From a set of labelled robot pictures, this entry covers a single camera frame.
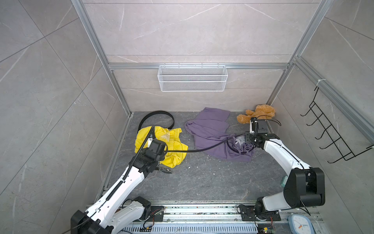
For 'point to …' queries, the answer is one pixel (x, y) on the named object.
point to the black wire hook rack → (327, 126)
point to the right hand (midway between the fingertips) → (253, 135)
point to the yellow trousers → (171, 137)
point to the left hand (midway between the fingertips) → (156, 148)
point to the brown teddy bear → (261, 111)
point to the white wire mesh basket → (193, 78)
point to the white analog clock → (300, 224)
